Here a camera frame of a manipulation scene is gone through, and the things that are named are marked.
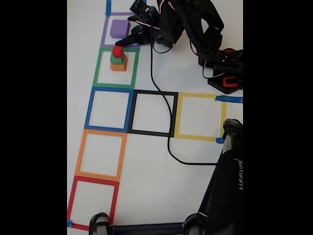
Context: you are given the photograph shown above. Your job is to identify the green block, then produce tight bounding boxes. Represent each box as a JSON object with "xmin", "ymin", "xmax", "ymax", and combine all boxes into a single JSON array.
[{"xmin": 110, "ymin": 52, "xmax": 126, "ymax": 66}]

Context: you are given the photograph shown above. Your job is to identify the black square frame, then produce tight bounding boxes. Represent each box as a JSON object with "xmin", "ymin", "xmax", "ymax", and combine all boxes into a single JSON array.
[{"xmin": 127, "ymin": 90, "xmax": 179, "ymax": 138}]

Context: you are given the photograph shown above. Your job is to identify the red square frame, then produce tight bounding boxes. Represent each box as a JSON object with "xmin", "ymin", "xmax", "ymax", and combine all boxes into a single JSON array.
[{"xmin": 67, "ymin": 175, "xmax": 120, "ymax": 232}]

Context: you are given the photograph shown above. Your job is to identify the blue square frame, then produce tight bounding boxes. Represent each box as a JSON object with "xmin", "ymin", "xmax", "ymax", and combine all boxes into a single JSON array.
[{"xmin": 84, "ymin": 87, "xmax": 134, "ymax": 133}]

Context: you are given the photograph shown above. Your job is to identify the black camera cable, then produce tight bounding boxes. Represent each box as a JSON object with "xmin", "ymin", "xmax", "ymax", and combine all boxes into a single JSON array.
[{"xmin": 148, "ymin": 9, "xmax": 218, "ymax": 166}]

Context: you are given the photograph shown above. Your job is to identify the small red cube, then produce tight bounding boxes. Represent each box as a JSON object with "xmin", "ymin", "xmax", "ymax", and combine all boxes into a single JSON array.
[{"xmin": 112, "ymin": 46, "xmax": 124, "ymax": 59}]

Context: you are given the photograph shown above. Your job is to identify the orange square frame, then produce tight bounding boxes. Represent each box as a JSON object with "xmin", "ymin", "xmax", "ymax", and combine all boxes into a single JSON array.
[{"xmin": 74, "ymin": 129, "xmax": 128, "ymax": 182}]

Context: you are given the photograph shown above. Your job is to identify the purple square frame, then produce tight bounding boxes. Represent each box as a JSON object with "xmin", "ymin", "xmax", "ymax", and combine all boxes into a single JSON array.
[{"xmin": 100, "ymin": 12, "xmax": 145, "ymax": 49}]

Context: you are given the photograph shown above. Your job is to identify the purple block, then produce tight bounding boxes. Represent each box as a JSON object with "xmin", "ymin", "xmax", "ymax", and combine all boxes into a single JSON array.
[{"xmin": 110, "ymin": 20, "xmax": 131, "ymax": 39}]

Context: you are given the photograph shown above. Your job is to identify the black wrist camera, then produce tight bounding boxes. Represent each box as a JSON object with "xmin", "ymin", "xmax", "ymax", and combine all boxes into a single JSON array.
[{"xmin": 129, "ymin": 0, "xmax": 157, "ymax": 22}]

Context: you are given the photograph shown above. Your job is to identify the yellow square frame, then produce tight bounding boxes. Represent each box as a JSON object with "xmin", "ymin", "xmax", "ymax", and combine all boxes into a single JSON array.
[{"xmin": 174, "ymin": 92, "xmax": 227, "ymax": 142}]

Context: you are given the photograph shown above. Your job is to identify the orange block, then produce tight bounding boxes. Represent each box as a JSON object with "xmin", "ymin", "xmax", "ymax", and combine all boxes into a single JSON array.
[{"xmin": 110, "ymin": 56, "xmax": 128, "ymax": 72}]

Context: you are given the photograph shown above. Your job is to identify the green square frame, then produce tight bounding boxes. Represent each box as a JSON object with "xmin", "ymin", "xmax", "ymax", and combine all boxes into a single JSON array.
[{"xmin": 92, "ymin": 47, "xmax": 140, "ymax": 89}]

